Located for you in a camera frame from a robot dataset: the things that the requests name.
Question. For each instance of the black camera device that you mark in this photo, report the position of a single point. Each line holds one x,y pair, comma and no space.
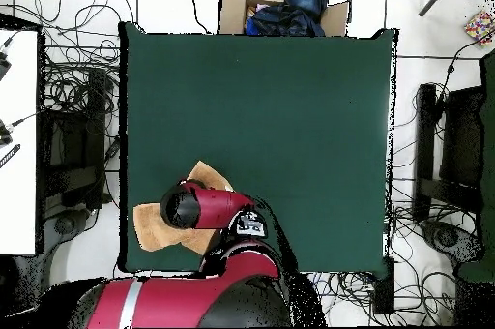
3,65
4,137

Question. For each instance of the black frame stand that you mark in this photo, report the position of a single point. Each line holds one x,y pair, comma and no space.
73,178
460,139

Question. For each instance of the grey wheeled base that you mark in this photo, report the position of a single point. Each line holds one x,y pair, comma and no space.
444,238
64,224

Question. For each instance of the green covered side table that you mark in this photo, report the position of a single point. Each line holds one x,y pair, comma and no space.
488,189

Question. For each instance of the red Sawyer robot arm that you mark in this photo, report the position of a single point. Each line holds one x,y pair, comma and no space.
216,209

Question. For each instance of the navy blue garment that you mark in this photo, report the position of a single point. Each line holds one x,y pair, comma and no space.
282,21

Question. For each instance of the black floor box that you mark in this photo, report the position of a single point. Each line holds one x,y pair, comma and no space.
383,290

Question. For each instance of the tan terry towel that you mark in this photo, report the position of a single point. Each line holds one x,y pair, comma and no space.
154,228

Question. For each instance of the colourful patterned item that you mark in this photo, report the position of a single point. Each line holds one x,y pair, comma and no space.
479,27

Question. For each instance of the cardboard box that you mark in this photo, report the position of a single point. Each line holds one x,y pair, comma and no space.
232,15

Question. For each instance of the black slotted strip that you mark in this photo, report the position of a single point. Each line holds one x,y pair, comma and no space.
9,155

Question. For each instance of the dark green table cloth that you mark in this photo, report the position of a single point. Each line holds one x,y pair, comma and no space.
309,93

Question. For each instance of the white side table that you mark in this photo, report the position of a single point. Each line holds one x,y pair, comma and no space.
19,151

